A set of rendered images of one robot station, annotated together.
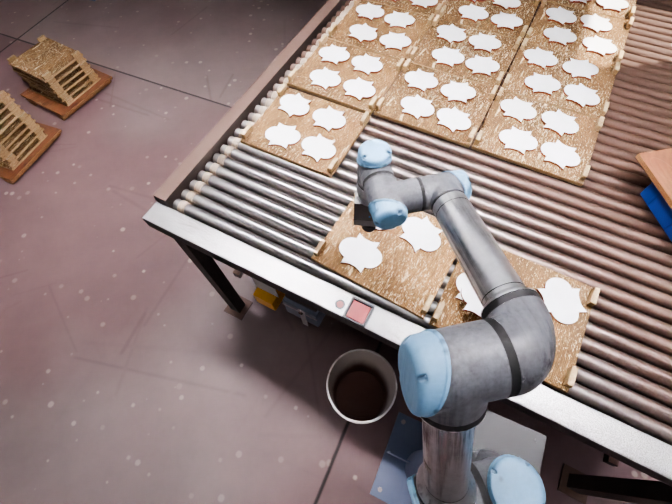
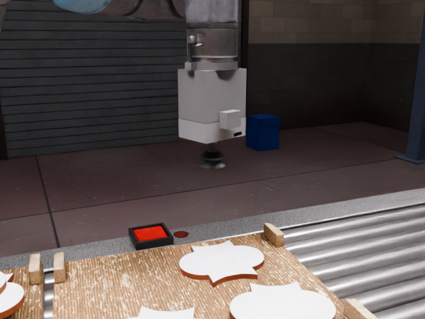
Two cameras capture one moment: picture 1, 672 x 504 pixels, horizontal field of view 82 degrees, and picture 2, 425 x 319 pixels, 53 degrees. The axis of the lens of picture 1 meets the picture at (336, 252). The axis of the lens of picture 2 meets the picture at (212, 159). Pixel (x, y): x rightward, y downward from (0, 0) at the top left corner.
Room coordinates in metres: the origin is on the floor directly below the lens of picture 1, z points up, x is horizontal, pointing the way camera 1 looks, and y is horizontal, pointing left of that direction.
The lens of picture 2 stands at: (0.97, -0.62, 1.31)
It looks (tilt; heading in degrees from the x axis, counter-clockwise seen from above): 16 degrees down; 127
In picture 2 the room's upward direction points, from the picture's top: straight up
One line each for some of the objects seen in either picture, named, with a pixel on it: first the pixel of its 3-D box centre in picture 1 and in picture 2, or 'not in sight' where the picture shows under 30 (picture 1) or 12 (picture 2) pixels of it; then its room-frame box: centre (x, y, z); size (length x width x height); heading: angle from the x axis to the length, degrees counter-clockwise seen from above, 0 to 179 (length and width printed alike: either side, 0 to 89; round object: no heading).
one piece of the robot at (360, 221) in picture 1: (371, 201); (216, 99); (0.59, -0.11, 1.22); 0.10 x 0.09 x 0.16; 170
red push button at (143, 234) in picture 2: (358, 312); (150, 236); (0.39, -0.06, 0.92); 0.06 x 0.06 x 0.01; 58
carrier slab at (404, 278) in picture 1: (390, 246); (195, 301); (0.61, -0.18, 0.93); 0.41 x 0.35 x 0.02; 55
